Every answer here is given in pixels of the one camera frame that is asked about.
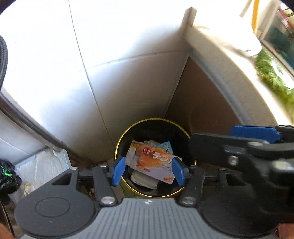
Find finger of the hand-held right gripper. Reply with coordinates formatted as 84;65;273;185
189;133;271;170
231;125;294;147

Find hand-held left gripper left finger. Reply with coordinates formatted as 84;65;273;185
51;156;126;206

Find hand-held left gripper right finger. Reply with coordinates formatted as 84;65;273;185
172;158;247;206

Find small blue white carton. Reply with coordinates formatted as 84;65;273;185
156;141;175;154

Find orange snack box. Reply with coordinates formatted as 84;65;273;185
125;140;182;184

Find black gold-rimmed trash bin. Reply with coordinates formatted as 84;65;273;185
114;118;198;198

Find napa cabbage leaves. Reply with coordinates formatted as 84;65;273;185
254;49;294;108

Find white paper towel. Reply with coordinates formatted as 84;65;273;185
14;147;70;203

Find dark blue basin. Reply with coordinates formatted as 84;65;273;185
268;25;292;54

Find black plastic bag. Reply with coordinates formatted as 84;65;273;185
0;160;22;196

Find yellow hose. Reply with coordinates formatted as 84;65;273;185
251;0;259;31

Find black braided cable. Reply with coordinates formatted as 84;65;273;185
0;34;9;91

